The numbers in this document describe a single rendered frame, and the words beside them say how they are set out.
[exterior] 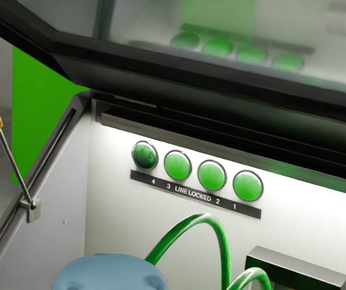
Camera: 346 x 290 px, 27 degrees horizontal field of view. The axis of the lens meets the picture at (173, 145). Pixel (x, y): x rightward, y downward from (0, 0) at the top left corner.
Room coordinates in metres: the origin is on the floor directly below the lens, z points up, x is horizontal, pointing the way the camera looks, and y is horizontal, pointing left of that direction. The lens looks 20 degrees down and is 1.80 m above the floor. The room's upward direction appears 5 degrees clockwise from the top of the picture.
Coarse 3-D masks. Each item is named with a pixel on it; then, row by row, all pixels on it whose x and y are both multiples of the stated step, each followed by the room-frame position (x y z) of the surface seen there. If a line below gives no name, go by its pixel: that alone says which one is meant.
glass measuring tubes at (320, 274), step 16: (256, 256) 0.94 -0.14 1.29; (272, 256) 0.94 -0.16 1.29; (288, 256) 0.95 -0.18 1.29; (272, 272) 0.92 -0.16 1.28; (288, 272) 0.91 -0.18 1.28; (304, 272) 0.90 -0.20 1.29; (320, 272) 0.91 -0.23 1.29; (336, 272) 0.91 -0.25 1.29; (256, 288) 0.94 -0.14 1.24; (272, 288) 0.95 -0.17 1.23; (288, 288) 0.93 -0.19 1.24; (304, 288) 0.90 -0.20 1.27; (320, 288) 0.88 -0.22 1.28; (336, 288) 0.87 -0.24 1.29
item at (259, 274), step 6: (246, 270) 0.74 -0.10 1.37; (252, 270) 0.75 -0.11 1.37; (258, 270) 0.76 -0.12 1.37; (240, 276) 0.73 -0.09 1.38; (246, 276) 0.73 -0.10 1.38; (252, 276) 0.74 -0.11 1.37; (258, 276) 0.75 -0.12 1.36; (264, 276) 0.77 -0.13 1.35; (234, 282) 0.71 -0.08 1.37; (240, 282) 0.71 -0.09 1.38; (246, 282) 0.72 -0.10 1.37; (258, 282) 0.79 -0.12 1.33; (264, 282) 0.78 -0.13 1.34; (228, 288) 0.70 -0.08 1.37; (234, 288) 0.70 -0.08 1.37; (240, 288) 0.71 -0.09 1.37; (264, 288) 0.79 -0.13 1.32; (270, 288) 0.80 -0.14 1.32
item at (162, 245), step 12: (192, 216) 0.78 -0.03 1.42; (204, 216) 0.80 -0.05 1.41; (216, 216) 0.84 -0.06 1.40; (180, 228) 0.75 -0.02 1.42; (216, 228) 0.84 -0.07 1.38; (168, 240) 0.72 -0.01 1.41; (156, 252) 0.70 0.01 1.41; (228, 252) 0.88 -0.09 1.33; (228, 264) 0.88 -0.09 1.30; (228, 276) 0.89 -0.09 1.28
